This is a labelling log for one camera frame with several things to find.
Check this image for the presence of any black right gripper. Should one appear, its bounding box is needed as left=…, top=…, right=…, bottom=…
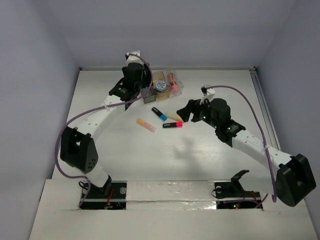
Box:
left=176, top=96, right=220, bottom=129

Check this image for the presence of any orange pink highlighter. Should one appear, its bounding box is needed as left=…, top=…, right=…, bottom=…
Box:
left=136, top=118, right=157, bottom=133

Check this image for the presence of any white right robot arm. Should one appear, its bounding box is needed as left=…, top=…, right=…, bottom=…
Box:
left=191, top=98, right=317, bottom=207

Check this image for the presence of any black blue highlighter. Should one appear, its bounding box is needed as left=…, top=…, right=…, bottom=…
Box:
left=151, top=107, right=168, bottom=122

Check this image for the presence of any metal rail right side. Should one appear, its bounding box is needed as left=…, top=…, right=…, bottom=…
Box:
left=249, top=69, right=291, bottom=178

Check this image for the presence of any clear plastic bin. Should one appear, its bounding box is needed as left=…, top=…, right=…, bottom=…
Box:
left=164, top=69, right=184, bottom=97

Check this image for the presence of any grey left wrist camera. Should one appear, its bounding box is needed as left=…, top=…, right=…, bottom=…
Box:
left=125, top=50, right=143, bottom=65

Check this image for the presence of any yellow highlighter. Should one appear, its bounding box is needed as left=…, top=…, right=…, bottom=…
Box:
left=165, top=112, right=183, bottom=122

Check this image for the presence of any white foam front board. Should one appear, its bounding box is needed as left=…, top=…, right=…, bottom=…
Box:
left=30, top=178, right=317, bottom=240

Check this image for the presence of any smoky grey plastic bin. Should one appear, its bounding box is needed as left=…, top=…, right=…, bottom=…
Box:
left=140, top=86, right=157, bottom=104

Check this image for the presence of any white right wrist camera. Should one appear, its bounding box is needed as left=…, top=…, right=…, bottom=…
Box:
left=200, top=84, right=216, bottom=104

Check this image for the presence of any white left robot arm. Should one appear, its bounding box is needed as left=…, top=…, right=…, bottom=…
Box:
left=60, top=62, right=184, bottom=198

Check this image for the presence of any blue white round jar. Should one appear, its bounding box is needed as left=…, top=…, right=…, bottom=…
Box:
left=155, top=80, right=167, bottom=93

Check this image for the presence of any black pink highlighter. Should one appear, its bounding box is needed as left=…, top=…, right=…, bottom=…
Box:
left=162, top=122, right=183, bottom=129

